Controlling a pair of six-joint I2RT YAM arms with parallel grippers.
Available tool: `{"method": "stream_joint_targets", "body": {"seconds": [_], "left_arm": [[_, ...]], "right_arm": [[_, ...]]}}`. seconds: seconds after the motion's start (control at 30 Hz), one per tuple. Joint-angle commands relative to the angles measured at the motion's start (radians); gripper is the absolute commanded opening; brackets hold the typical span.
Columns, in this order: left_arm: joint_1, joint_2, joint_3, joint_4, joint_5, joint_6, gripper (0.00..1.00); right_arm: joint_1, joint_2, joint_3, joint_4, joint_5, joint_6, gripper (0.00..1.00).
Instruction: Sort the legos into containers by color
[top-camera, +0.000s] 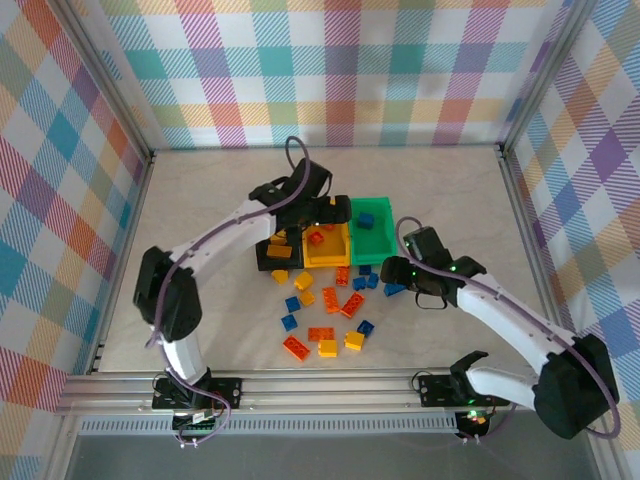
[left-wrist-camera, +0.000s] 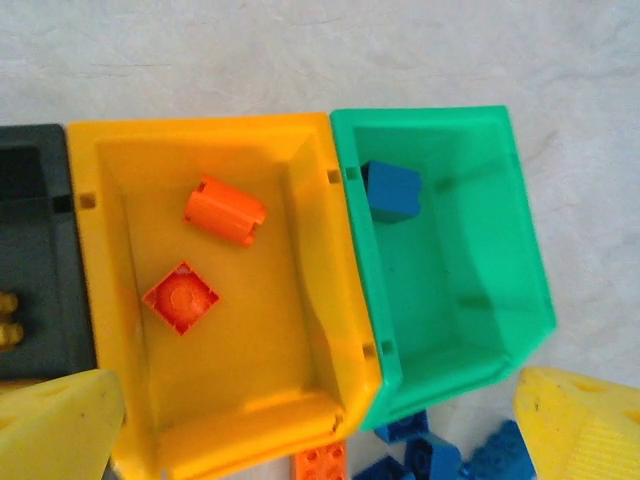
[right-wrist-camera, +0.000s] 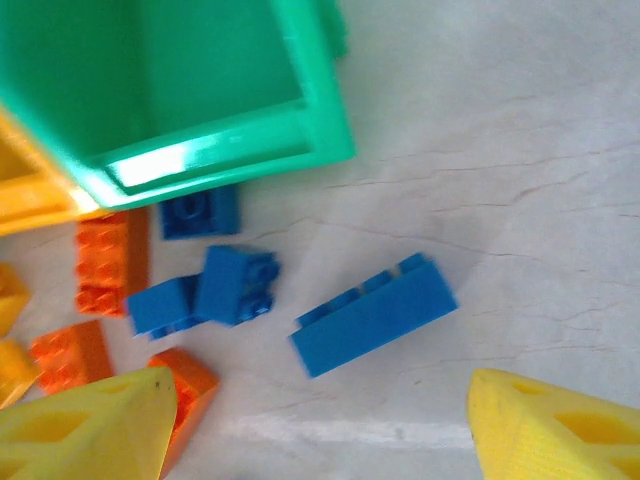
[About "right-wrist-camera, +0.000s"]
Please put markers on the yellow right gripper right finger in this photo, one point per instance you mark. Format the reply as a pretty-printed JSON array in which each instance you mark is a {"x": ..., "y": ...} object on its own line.
[{"x": 540, "y": 440}]

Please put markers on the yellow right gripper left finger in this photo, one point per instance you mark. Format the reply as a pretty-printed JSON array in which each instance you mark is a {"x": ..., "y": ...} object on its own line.
[{"x": 100, "y": 440}]

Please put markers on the yellow lego brick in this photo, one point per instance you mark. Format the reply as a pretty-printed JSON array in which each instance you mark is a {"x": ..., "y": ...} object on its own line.
[
  {"x": 10, "y": 300},
  {"x": 15, "y": 370}
]

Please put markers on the small blue lego brick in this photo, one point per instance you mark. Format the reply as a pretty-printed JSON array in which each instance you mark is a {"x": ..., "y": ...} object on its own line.
[
  {"x": 160, "y": 307},
  {"x": 200, "y": 215},
  {"x": 230, "y": 285}
]

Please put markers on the large orange lego brick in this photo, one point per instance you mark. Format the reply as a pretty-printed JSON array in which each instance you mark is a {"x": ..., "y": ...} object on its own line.
[{"x": 110, "y": 260}]

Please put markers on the long blue lego brick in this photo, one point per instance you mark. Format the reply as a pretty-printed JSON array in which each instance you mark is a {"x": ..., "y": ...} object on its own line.
[{"x": 380, "y": 320}]

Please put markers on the yellow plastic bin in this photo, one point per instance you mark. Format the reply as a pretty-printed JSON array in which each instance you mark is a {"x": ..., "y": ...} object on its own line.
[{"x": 25, "y": 202}]

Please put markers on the green plastic bin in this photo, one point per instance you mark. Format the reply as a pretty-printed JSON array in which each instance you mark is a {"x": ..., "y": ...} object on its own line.
[{"x": 200, "y": 75}]

